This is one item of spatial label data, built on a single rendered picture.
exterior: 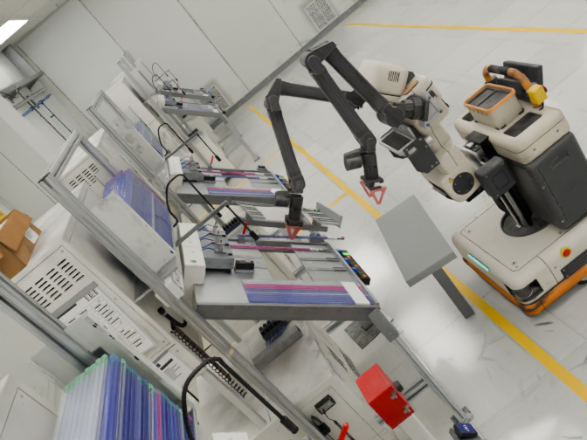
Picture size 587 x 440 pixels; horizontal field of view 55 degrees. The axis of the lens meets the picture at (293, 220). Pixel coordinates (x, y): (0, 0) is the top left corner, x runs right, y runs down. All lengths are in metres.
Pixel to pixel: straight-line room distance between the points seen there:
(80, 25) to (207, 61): 2.04
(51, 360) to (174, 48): 8.85
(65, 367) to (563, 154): 2.08
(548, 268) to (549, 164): 0.47
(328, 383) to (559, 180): 1.29
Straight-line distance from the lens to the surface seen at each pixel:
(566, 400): 2.59
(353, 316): 2.22
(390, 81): 2.32
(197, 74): 9.97
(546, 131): 2.52
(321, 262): 2.60
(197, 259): 2.25
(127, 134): 3.43
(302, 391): 2.38
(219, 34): 9.97
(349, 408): 2.46
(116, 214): 2.02
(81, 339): 1.25
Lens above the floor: 2.05
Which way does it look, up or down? 24 degrees down
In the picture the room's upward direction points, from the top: 40 degrees counter-clockwise
